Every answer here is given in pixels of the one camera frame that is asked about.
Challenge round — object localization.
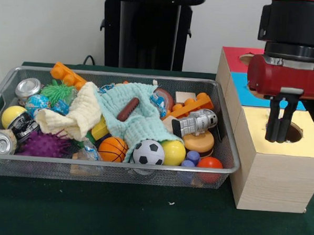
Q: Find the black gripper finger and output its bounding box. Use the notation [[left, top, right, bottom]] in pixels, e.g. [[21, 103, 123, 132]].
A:
[[275, 96, 300, 144], [265, 96, 283, 143]]

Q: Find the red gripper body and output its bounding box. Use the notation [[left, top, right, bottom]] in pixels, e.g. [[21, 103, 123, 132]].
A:
[[246, 53, 314, 100]]

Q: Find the wooden box with three holes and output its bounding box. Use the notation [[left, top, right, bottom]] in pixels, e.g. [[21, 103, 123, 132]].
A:
[[209, 45, 314, 214]]

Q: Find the silver mesh bin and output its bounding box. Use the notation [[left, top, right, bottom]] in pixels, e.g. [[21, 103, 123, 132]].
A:
[[0, 64, 246, 191]]

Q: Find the red ball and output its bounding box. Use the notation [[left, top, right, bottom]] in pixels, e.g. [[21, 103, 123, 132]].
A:
[[196, 156, 225, 183]]

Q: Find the silver toy robot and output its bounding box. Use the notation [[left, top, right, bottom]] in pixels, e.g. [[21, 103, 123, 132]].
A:
[[171, 107, 219, 140]]

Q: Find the yellow ball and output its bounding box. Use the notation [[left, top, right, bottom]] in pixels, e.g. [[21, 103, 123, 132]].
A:
[[160, 139, 187, 166]]

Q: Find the mint green cloth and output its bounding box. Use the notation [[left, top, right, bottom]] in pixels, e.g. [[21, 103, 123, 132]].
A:
[[91, 80, 187, 166]]

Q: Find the black and white soccer ball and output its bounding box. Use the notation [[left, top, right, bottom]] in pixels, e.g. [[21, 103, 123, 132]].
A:
[[133, 138, 167, 166]]

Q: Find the brown toy sausage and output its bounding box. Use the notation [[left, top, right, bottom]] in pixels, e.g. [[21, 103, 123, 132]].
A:
[[116, 96, 140, 122]]

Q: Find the small orange basketball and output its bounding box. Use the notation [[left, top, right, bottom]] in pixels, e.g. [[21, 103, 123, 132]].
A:
[[98, 136, 129, 164]]

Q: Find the dark green table cloth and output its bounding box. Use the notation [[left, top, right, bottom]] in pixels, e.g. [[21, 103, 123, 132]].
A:
[[0, 59, 314, 235]]

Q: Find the cream cloth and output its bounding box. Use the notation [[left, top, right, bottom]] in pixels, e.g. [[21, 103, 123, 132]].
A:
[[34, 79, 104, 142]]

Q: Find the long orange toy brick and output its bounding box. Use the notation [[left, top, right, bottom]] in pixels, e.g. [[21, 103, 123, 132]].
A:
[[49, 61, 89, 91]]

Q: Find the purple spiky ball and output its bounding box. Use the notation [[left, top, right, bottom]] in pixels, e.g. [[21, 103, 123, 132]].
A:
[[19, 127, 73, 159]]

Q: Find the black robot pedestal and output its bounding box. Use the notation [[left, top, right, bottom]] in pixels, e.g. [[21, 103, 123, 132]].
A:
[[92, 0, 207, 73]]

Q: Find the black cable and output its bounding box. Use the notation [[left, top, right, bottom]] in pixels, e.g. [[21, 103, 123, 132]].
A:
[[83, 54, 98, 66]]

